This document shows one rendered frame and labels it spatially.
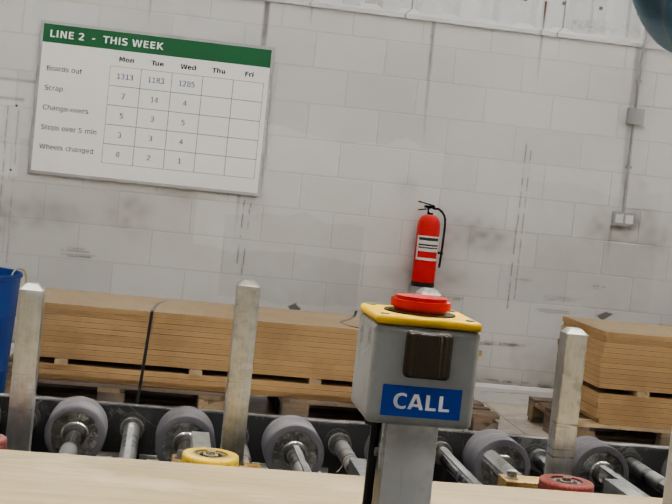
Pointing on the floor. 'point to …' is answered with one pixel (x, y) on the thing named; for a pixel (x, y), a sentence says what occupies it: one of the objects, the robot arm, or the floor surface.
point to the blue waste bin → (10, 278)
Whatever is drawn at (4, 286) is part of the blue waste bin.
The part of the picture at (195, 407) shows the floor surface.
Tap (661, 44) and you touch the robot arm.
